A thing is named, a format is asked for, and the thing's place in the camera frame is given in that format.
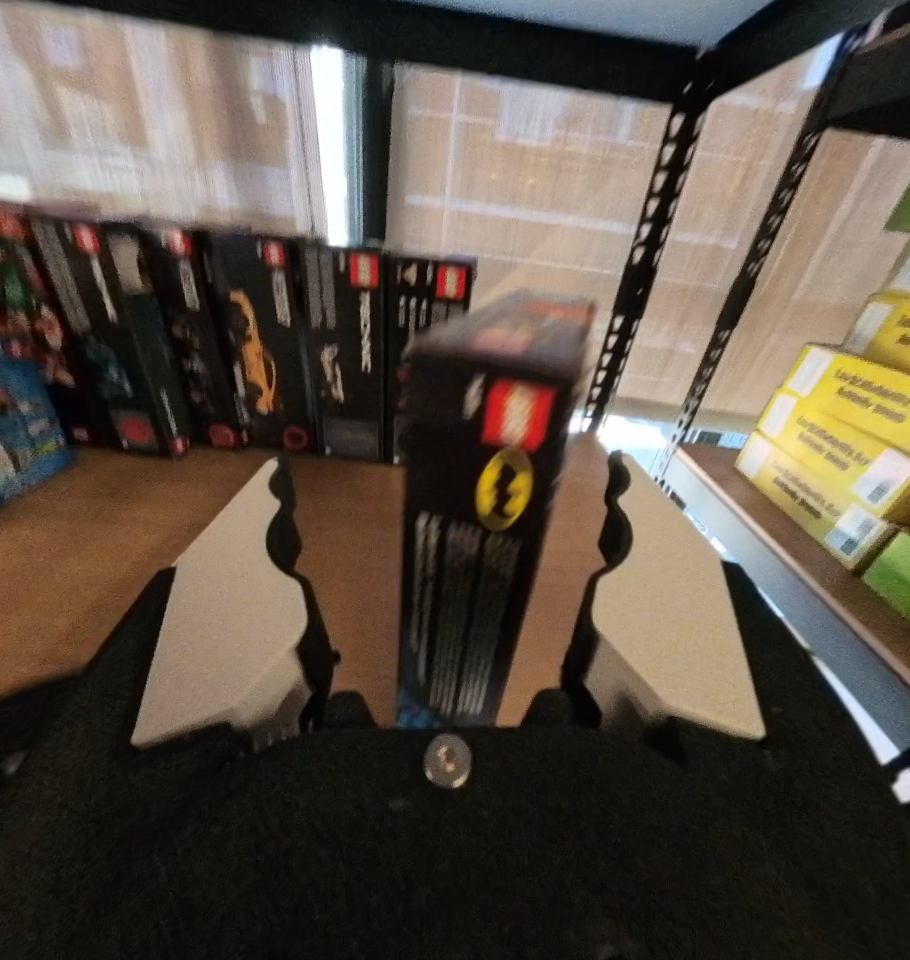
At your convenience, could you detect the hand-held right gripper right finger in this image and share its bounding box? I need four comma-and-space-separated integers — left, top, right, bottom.
563, 448, 769, 744

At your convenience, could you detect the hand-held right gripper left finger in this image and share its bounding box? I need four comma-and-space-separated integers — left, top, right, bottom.
129, 456, 342, 753

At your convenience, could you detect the wooden shelf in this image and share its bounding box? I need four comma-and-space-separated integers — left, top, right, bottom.
680, 444, 910, 706
0, 442, 655, 732

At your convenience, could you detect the dark toy box bat logo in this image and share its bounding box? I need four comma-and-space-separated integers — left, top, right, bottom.
393, 294, 600, 732

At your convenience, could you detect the stack of yellow boxes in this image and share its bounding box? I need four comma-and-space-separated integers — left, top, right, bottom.
734, 291, 910, 573

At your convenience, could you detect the blue toy box white label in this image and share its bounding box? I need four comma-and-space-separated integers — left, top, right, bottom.
0, 330, 79, 520

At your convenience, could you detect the row of black toy boxes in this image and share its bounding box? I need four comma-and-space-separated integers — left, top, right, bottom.
26, 216, 480, 465

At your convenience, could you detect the black metal rack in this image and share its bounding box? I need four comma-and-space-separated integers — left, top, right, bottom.
65, 0, 910, 807

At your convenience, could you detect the dark red toy box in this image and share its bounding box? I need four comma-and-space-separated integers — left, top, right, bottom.
0, 196, 77, 391

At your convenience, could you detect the beige window blind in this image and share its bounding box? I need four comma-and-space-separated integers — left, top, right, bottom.
0, 0, 910, 451

